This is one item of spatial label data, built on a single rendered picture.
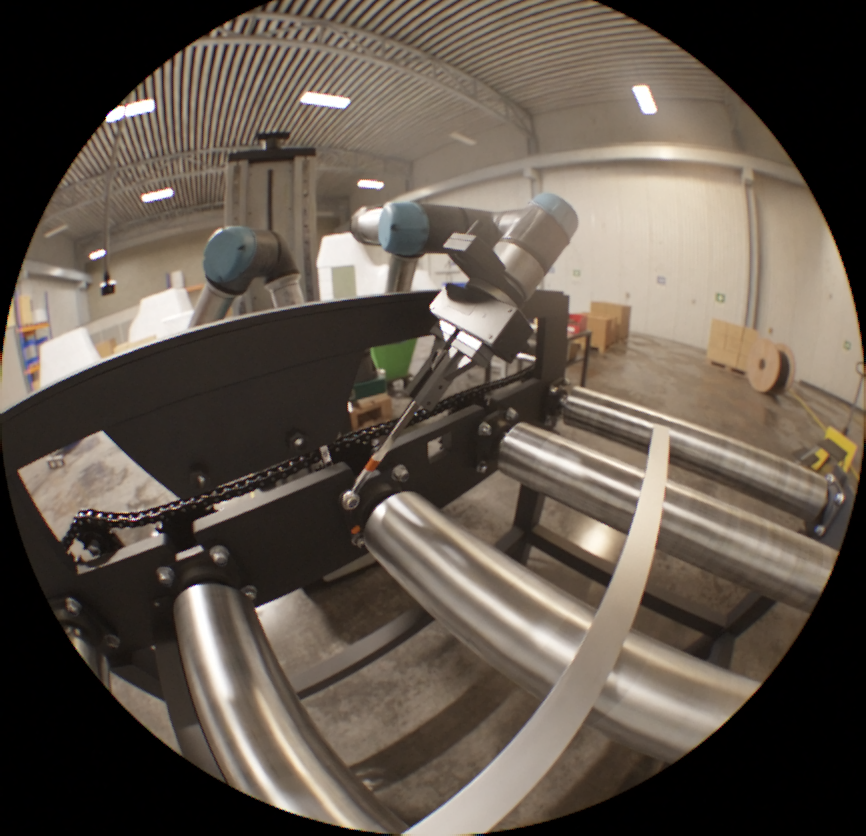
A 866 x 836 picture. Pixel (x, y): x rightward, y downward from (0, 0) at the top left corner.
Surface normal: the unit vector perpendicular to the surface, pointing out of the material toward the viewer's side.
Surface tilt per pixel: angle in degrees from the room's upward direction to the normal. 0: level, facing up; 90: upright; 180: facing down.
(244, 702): 20
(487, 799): 0
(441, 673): 0
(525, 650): 43
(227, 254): 85
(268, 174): 90
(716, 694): 3
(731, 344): 90
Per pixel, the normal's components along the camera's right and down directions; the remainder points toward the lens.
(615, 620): -0.03, -0.91
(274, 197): 0.55, 0.32
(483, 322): -0.62, -0.33
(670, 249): -0.75, 0.29
